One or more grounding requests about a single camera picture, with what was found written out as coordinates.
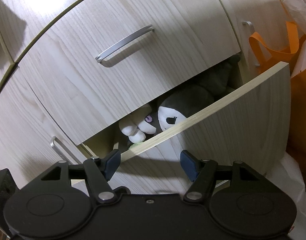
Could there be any wooden drawer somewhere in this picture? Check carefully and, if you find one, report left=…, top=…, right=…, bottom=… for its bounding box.
left=110, top=62, right=291, bottom=194
left=19, top=0, right=240, bottom=144

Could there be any left cabinet door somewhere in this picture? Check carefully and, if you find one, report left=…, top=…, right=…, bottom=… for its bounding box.
left=0, top=70, right=87, bottom=188

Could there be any black white plush toy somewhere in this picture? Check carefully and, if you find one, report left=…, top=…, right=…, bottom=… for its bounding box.
left=118, top=54, right=240, bottom=144

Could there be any white printed shopping bag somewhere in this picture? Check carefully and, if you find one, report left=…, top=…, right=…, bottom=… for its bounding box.
left=266, top=153, right=306, bottom=239

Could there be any orange tote bag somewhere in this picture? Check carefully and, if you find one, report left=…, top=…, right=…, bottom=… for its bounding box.
left=248, top=0, right=306, bottom=181

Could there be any translucent plastic bag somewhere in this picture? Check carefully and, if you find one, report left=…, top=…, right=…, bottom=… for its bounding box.
left=281, top=0, right=306, bottom=77

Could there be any left door metal handle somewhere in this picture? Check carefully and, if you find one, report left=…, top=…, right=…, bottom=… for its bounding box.
left=50, top=136, right=82, bottom=165

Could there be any upper drawer metal handle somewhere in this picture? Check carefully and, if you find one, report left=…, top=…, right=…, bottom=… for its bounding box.
left=95, top=24, right=155, bottom=63

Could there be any right cabinet metal handle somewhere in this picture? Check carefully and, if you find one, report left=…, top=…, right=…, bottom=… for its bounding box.
left=241, top=20, right=260, bottom=67

